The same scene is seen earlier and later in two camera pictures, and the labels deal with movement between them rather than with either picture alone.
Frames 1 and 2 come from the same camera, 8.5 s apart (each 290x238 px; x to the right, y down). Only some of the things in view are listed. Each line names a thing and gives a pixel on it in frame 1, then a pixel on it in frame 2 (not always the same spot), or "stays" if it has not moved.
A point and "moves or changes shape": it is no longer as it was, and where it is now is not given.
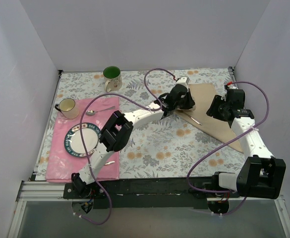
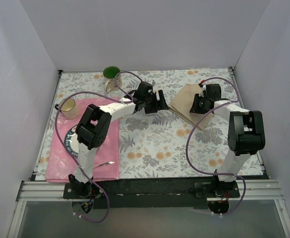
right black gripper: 214,106 to 199,104
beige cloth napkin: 203,95 moves or changes shape
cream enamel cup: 68,107 stays
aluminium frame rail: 36,190 stays
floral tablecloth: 159,146 stays
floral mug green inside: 113,78 stays
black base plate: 151,194 stays
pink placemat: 64,166 stays
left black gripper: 187,100 to 155,101
